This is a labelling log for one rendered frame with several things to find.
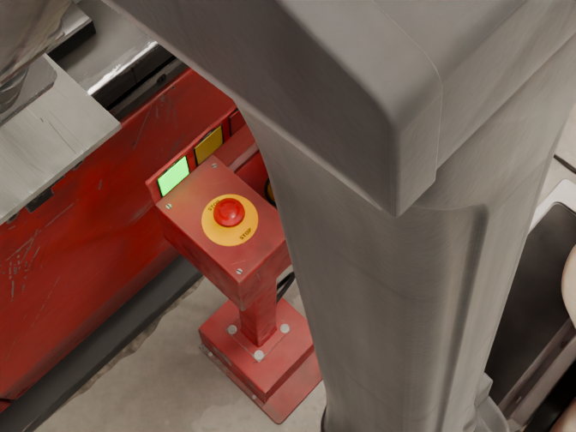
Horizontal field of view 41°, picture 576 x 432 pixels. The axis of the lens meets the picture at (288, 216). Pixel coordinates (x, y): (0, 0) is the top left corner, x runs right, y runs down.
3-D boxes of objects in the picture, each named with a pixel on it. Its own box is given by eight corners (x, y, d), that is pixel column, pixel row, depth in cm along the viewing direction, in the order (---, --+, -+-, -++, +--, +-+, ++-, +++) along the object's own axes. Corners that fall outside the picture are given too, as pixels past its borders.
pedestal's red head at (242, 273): (243, 313, 105) (237, 267, 88) (163, 238, 109) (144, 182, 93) (339, 217, 111) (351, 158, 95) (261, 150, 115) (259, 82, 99)
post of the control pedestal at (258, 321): (259, 347, 158) (252, 252, 109) (240, 330, 159) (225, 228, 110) (277, 329, 159) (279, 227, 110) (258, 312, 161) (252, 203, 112)
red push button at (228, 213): (230, 242, 97) (228, 231, 93) (207, 222, 98) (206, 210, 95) (252, 221, 98) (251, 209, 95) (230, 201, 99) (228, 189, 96)
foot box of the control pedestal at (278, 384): (279, 426, 163) (279, 417, 152) (197, 347, 170) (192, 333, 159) (340, 359, 169) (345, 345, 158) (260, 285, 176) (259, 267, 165)
